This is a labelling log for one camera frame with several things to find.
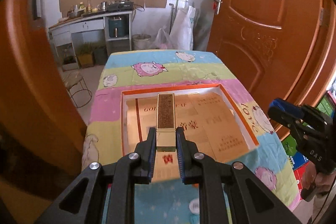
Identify gold lighter box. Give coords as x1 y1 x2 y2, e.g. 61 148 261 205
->
156 93 176 152

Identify right hand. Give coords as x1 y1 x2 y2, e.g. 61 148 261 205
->
302 161 335 202

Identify stacked colourful cartons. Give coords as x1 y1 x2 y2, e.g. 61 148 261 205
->
280 77 336 197

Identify white bottle cap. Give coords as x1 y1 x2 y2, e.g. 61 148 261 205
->
189 198 200 215

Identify orange-rimmed shallow cardboard tray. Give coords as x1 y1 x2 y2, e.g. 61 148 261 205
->
120 84 260 164

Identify colourful cartoon sheep blanket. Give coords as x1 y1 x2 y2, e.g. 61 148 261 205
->
82 50 300 210

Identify brown wooden door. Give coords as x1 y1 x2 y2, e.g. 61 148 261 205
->
207 0 335 111

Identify white bucket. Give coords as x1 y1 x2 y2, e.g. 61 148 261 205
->
132 34 151 50

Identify white hanging sack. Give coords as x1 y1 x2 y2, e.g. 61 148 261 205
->
170 6 197 50

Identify dark green air fryer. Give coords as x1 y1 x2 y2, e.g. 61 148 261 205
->
108 16 126 38

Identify grey kitchen counter desk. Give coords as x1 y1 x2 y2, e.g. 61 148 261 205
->
49 11 133 71

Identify black gas stove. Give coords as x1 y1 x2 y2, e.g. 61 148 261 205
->
107 0 134 12

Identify metal wire stool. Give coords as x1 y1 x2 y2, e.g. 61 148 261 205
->
62 71 93 109

